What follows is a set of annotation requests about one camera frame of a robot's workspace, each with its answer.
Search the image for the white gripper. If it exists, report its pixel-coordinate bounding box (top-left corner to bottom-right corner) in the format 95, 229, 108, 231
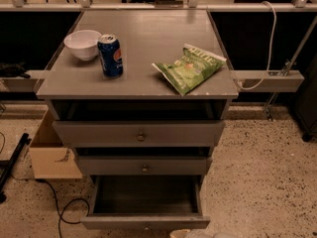
169, 229, 237, 238

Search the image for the grey bottom drawer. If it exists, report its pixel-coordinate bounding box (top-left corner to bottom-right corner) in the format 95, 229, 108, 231
81, 176, 210, 230

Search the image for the grey drawer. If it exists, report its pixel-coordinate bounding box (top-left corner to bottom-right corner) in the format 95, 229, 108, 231
81, 176, 210, 230
76, 156, 212, 176
53, 121, 224, 148

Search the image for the grey middle drawer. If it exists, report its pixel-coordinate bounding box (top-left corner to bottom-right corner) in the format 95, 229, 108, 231
76, 156, 212, 176

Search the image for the grey top drawer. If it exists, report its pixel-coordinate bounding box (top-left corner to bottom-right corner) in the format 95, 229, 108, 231
53, 121, 224, 148

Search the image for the cardboard box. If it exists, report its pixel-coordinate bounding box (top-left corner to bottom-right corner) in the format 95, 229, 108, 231
29, 111, 82, 179

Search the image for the green chip bag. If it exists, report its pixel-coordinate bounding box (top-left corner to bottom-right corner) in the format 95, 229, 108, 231
153, 44, 227, 96

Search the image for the black stand leg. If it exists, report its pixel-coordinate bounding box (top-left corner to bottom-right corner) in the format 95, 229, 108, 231
0, 133, 31, 203

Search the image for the blue pepsi can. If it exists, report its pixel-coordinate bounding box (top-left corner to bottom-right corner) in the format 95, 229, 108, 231
97, 34, 123, 78

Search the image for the white bowl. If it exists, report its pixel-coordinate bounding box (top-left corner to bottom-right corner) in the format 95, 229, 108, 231
63, 30, 101, 60

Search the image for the black floor cable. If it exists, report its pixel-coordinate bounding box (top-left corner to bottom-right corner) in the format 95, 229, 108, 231
9, 174, 91, 238

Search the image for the white hanging cable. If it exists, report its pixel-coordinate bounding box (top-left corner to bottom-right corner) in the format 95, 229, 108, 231
236, 0, 277, 91

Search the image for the grey metal rail frame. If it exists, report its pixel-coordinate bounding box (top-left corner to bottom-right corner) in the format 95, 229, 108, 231
1, 3, 304, 122

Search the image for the black object on rail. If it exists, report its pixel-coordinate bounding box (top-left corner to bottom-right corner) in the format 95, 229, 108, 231
0, 62, 30, 78

